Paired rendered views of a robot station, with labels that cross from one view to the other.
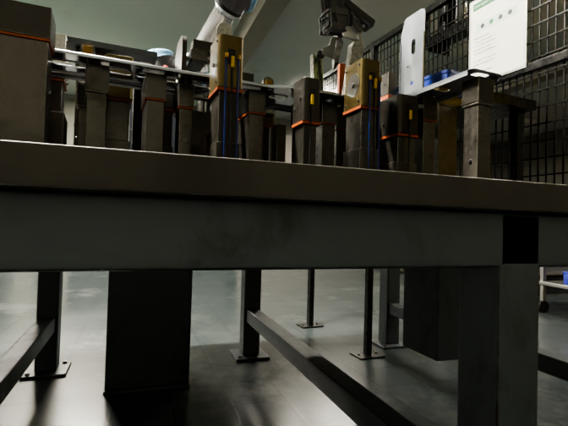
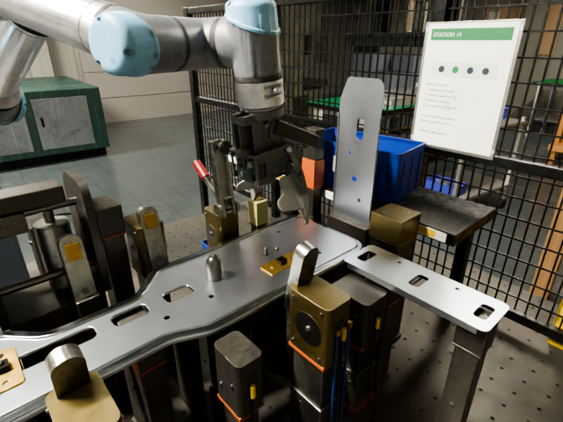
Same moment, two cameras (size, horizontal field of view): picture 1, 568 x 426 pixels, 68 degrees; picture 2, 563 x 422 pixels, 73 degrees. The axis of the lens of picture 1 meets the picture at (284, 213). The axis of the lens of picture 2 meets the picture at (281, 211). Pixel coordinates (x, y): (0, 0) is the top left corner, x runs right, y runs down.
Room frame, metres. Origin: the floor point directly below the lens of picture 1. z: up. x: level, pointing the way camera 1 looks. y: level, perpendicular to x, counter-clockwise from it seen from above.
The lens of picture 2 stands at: (0.61, 0.03, 1.41)
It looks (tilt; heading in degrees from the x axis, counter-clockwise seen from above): 24 degrees down; 342
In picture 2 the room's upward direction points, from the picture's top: straight up
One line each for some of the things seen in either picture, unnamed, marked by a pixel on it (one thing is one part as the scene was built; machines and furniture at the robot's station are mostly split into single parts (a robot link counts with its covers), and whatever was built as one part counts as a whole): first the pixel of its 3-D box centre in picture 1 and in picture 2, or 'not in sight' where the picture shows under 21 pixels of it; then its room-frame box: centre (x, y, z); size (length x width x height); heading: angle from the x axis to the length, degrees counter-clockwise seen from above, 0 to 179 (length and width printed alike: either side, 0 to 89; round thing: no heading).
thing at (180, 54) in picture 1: (204, 122); (55, 302); (1.32, 0.26, 0.94); 0.18 x 0.13 x 0.49; 113
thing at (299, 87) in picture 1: (308, 139); (246, 421); (1.03, -0.05, 0.84); 0.10 x 0.05 x 0.29; 23
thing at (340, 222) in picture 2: not in sight; (345, 270); (1.37, -0.41, 0.85); 0.12 x 0.03 x 0.30; 23
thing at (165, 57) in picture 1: (160, 67); not in sight; (1.72, 0.53, 1.27); 0.13 x 0.12 x 0.14; 134
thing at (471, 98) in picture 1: (477, 140); (462, 378); (0.99, -0.45, 0.84); 0.05 x 0.05 x 0.29; 23
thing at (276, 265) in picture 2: not in sight; (281, 261); (1.23, -0.18, 1.01); 0.08 x 0.04 x 0.01; 115
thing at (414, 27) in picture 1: (411, 64); (355, 154); (1.37, -0.41, 1.17); 0.12 x 0.01 x 0.34; 23
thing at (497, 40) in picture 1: (497, 33); (460, 90); (1.40, -0.71, 1.30); 0.23 x 0.02 x 0.31; 23
